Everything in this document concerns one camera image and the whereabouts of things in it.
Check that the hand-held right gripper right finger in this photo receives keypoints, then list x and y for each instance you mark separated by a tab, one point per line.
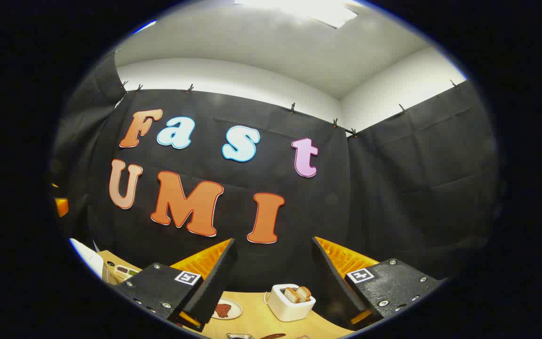
330	278

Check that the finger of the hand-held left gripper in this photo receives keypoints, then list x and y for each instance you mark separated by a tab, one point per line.
61	207

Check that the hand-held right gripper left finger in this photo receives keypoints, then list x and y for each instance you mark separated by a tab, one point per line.
214	278

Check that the white rice cooker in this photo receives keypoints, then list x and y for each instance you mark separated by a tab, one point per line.
87	259

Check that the brown wooden spoon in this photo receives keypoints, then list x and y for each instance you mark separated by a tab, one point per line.
273	336

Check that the red meat piece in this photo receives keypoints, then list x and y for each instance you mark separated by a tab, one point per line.
223	310

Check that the white round plate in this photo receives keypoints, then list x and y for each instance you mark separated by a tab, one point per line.
234	308

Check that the white toaster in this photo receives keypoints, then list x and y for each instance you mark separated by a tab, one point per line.
287	310

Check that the small white condiment dish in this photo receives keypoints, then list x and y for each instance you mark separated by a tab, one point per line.
124	271

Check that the black backdrop cloth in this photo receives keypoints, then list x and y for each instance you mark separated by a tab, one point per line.
393	188

